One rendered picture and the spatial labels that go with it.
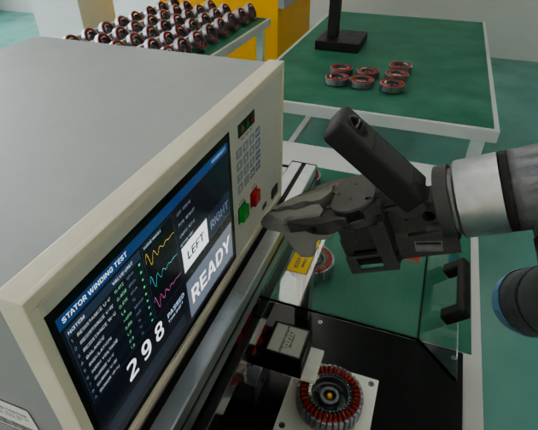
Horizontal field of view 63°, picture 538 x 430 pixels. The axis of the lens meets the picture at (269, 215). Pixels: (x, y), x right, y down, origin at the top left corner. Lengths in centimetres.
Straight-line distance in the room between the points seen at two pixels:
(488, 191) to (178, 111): 30
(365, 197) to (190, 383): 25
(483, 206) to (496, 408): 152
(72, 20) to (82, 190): 405
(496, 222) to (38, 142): 40
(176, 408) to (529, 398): 167
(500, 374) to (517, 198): 161
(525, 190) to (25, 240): 38
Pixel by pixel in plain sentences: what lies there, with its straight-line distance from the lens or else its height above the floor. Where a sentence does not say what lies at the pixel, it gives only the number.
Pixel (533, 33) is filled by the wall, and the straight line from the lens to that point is 572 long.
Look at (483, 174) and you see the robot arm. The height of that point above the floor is 130.
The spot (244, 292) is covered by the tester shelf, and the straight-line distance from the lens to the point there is 53.
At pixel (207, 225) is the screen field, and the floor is 122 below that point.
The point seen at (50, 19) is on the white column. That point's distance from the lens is 453.
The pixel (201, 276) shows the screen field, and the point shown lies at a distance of 46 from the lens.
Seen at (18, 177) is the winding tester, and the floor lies 132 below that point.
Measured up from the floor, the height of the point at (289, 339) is 92.
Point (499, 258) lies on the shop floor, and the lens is 251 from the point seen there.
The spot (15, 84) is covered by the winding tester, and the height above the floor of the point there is 132.
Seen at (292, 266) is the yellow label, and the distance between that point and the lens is 63.
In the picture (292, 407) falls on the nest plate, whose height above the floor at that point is 78.
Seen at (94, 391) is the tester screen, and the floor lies 121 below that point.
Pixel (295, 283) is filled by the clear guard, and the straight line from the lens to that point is 61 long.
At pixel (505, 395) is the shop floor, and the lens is 195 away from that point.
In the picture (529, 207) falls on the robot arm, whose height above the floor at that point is 128.
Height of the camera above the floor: 149
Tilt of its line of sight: 36 degrees down
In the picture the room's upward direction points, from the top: straight up
